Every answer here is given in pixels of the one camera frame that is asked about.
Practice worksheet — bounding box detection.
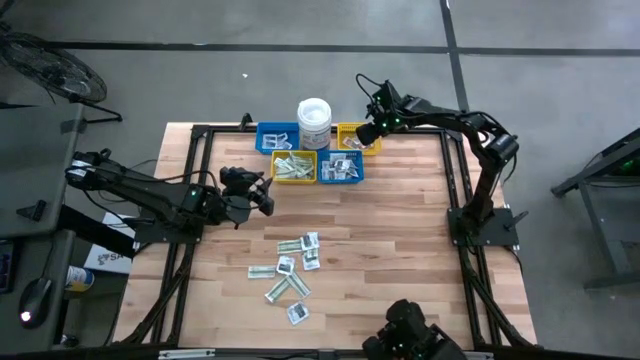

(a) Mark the white disinfecting wipes canister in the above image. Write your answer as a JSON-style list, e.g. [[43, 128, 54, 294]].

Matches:
[[296, 97, 333, 151]]

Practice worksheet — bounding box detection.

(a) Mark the white and yellow can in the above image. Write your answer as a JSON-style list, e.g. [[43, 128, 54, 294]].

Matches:
[[64, 265, 96, 293]]

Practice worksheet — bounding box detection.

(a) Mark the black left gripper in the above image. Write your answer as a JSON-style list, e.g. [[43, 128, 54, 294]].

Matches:
[[218, 166, 276, 227]]

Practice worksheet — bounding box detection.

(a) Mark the white cardboard box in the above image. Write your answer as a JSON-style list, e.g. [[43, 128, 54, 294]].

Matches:
[[83, 211, 135, 275]]

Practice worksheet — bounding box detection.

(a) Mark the black floor fan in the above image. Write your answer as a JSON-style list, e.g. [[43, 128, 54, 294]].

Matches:
[[0, 30, 124, 124]]

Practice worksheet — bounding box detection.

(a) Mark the grey desk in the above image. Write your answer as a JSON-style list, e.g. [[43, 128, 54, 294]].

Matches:
[[0, 102, 85, 351]]

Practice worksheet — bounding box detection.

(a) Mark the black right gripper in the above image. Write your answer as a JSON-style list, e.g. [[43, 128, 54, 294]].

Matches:
[[355, 79, 419, 146]]

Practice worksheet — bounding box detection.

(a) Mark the grey metal cart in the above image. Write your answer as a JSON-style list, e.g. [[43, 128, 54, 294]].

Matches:
[[549, 127, 640, 291]]

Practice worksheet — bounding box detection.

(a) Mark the dark device with blue keys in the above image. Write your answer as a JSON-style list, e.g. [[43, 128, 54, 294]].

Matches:
[[0, 238, 15, 295]]

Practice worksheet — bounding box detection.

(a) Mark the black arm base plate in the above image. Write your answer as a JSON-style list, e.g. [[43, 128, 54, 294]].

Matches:
[[446, 206, 521, 248], [133, 204, 207, 246]]

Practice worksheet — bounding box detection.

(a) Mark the black computer mouse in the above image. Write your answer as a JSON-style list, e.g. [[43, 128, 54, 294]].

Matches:
[[18, 277, 53, 330]]

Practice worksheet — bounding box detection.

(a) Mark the blue plastic basket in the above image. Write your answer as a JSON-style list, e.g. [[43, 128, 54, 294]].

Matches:
[[255, 122, 301, 155], [317, 149, 365, 185]]

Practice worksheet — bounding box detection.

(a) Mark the small black desk clip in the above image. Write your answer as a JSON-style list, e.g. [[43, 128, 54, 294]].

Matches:
[[16, 198, 49, 222]]

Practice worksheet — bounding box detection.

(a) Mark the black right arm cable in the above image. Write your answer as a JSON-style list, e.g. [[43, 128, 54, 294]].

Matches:
[[354, 73, 386, 109]]

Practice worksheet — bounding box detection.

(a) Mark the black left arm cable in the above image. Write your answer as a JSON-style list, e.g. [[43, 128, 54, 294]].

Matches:
[[132, 168, 274, 211]]

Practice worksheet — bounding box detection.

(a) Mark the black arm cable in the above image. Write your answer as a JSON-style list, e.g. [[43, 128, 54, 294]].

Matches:
[[354, 73, 386, 109], [132, 168, 274, 211]]

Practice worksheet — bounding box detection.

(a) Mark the yellow plastic basket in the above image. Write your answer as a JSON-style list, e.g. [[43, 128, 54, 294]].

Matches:
[[270, 149, 319, 185], [337, 122, 384, 156]]

